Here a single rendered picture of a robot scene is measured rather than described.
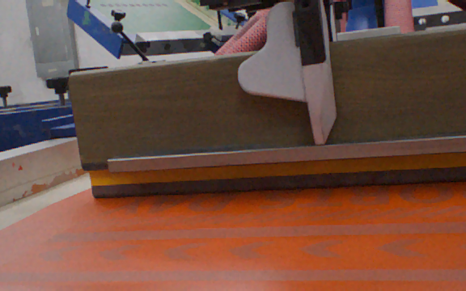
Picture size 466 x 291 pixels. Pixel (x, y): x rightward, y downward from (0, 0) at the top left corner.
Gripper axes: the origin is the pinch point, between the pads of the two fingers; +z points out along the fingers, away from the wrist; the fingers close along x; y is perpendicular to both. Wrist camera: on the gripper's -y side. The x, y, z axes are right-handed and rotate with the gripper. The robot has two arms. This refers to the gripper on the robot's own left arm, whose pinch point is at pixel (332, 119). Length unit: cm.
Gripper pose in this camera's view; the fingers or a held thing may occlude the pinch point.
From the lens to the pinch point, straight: 40.8
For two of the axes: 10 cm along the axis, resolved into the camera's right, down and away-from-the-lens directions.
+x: -2.7, 1.6, -9.5
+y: -9.5, 1.0, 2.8
